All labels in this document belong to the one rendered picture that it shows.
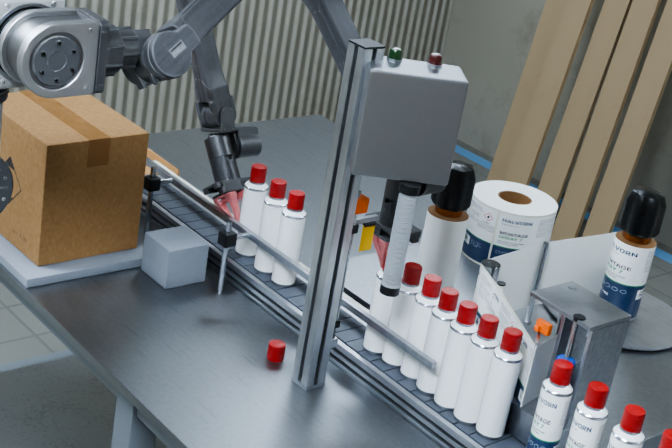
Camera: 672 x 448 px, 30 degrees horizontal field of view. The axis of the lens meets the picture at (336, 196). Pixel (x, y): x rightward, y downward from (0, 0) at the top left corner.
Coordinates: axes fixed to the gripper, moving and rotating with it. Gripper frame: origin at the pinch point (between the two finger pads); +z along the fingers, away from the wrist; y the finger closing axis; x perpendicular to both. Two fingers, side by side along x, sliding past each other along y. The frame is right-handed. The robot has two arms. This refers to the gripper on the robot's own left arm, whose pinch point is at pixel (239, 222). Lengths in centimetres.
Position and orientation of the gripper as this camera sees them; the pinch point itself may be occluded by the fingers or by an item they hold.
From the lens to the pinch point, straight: 273.9
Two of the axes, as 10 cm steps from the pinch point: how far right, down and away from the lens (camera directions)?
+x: -5.9, 2.7, 7.6
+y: 7.6, -1.3, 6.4
